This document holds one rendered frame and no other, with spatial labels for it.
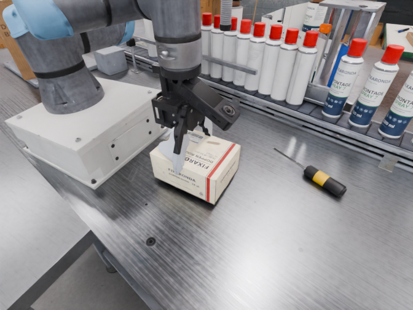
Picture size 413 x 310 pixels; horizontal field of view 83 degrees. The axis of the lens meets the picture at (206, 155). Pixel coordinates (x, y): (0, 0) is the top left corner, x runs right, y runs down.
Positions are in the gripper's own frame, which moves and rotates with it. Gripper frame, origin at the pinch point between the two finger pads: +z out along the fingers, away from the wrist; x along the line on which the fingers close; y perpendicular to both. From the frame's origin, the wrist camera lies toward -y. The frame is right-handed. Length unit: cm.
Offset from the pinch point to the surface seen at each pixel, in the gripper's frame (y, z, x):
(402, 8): -74, 36, -479
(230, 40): 12.0, -12.7, -42.0
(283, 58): -6.7, -11.3, -37.3
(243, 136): -3.2, 7.0, -20.8
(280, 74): -6.8, -6.7, -37.2
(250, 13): 171, 59, -479
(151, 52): 53, -2, -49
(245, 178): -10.1, 7.1, -5.5
